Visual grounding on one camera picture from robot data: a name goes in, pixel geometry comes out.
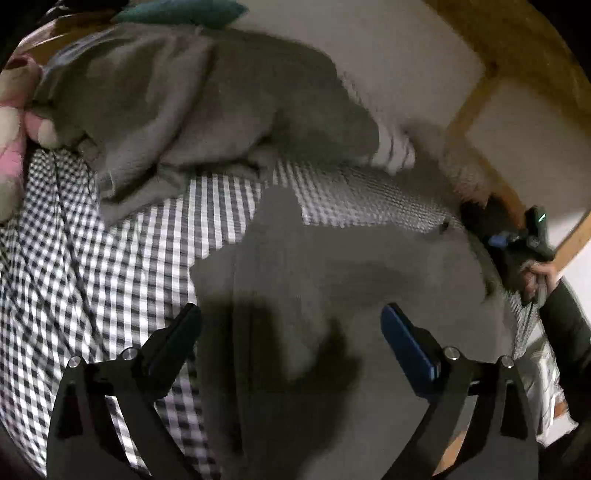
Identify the grey sweatshirt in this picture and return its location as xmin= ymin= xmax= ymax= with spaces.
xmin=32 ymin=23 xmax=522 ymax=480

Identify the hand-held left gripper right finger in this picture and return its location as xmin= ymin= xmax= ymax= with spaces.
xmin=379 ymin=302 xmax=541 ymax=480

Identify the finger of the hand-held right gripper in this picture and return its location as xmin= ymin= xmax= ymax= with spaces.
xmin=462 ymin=200 xmax=513 ymax=259

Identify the person's right hand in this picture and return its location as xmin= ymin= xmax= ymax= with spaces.
xmin=521 ymin=260 xmax=563 ymax=305

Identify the white patterned cloth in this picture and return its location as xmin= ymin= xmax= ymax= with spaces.
xmin=519 ymin=337 xmax=571 ymax=418

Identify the person's right forearm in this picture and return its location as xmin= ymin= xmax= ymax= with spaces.
xmin=537 ymin=276 xmax=591 ymax=421

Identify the wooden bed frame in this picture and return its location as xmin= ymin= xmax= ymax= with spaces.
xmin=425 ymin=0 xmax=591 ymax=282

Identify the pink plush toy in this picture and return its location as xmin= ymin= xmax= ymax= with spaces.
xmin=0 ymin=51 xmax=63 ymax=224

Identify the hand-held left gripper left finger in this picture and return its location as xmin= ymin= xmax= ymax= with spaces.
xmin=46 ymin=302 xmax=204 ymax=480

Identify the teal cloth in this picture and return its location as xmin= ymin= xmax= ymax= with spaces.
xmin=111 ymin=0 xmax=250 ymax=27

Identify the black white striped cloth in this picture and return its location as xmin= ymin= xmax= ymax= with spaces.
xmin=368 ymin=124 xmax=417 ymax=177

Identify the black white checkered cloth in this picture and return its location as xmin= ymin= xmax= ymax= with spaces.
xmin=0 ymin=148 xmax=541 ymax=480

